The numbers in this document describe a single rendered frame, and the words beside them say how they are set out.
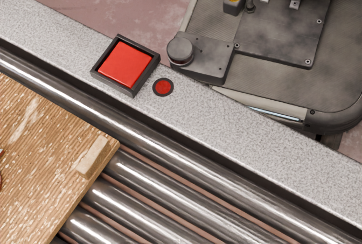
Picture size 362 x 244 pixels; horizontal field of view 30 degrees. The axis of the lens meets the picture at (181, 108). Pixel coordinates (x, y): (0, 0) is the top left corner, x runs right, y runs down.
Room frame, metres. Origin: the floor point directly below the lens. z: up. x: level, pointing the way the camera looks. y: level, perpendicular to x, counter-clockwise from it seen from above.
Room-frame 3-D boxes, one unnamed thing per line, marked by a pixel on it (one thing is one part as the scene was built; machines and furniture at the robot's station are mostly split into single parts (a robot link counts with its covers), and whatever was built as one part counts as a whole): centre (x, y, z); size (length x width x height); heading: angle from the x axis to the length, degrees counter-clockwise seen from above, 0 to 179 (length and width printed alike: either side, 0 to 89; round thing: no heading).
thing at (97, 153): (0.37, 0.13, 0.95); 0.06 x 0.02 x 0.03; 138
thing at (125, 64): (0.52, 0.07, 0.92); 0.06 x 0.06 x 0.01; 49
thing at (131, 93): (0.52, 0.07, 0.92); 0.08 x 0.08 x 0.02; 49
